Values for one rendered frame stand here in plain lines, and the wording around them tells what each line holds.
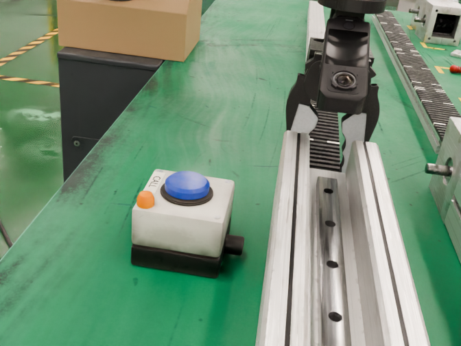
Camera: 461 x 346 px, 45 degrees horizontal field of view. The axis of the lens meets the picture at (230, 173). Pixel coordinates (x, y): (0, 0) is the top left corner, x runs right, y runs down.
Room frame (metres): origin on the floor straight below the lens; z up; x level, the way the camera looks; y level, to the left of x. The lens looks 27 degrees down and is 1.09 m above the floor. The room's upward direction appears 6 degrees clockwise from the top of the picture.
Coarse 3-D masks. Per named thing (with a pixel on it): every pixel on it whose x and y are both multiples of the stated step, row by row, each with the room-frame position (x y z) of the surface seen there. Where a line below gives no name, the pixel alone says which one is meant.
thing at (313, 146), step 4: (312, 144) 0.65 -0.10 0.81; (316, 144) 0.65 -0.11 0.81; (320, 144) 0.65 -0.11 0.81; (324, 144) 0.65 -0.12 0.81; (312, 148) 0.64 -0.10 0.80; (316, 148) 0.64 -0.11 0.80; (320, 148) 0.64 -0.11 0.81; (324, 148) 0.64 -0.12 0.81; (328, 148) 0.64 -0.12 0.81; (332, 148) 0.65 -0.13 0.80; (336, 148) 0.65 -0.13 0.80; (332, 152) 0.64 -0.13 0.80; (336, 152) 0.64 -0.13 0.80
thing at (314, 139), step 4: (312, 136) 0.67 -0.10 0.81; (316, 136) 0.67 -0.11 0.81; (320, 136) 0.67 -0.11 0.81; (312, 140) 0.66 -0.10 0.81; (316, 140) 0.66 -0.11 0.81; (320, 140) 0.66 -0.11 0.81; (324, 140) 0.67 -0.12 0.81; (328, 140) 0.67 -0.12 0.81; (332, 140) 0.67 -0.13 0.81; (336, 140) 0.67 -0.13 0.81; (328, 144) 0.66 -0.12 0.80; (332, 144) 0.66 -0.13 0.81; (336, 144) 0.66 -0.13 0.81
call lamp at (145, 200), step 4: (140, 192) 0.41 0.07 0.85; (144, 192) 0.40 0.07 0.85; (148, 192) 0.41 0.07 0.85; (140, 196) 0.40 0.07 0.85; (144, 196) 0.40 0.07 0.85; (148, 196) 0.40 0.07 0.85; (152, 196) 0.40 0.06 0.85; (140, 200) 0.40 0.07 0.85; (144, 200) 0.40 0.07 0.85; (148, 200) 0.40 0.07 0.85; (152, 200) 0.40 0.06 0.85; (140, 204) 0.40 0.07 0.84; (144, 204) 0.40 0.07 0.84; (148, 204) 0.40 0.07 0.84; (152, 204) 0.40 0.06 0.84; (144, 208) 0.40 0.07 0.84; (148, 208) 0.40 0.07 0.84
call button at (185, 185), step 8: (168, 176) 0.44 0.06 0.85; (176, 176) 0.44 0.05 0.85; (184, 176) 0.44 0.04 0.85; (192, 176) 0.44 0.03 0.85; (200, 176) 0.44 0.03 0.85; (168, 184) 0.42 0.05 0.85; (176, 184) 0.42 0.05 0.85; (184, 184) 0.42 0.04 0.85; (192, 184) 0.42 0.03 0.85; (200, 184) 0.43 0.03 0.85; (208, 184) 0.43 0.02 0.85; (168, 192) 0.42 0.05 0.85; (176, 192) 0.41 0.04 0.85; (184, 192) 0.41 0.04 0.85; (192, 192) 0.41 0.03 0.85; (200, 192) 0.42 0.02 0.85; (208, 192) 0.43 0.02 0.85
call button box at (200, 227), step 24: (216, 192) 0.44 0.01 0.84; (144, 216) 0.39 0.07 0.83; (168, 216) 0.39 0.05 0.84; (192, 216) 0.39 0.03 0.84; (216, 216) 0.40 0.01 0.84; (144, 240) 0.39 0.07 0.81; (168, 240) 0.39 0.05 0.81; (192, 240) 0.39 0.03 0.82; (216, 240) 0.39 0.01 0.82; (240, 240) 0.42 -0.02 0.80; (144, 264) 0.39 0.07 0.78; (168, 264) 0.39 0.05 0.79; (192, 264) 0.39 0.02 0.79; (216, 264) 0.39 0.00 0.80
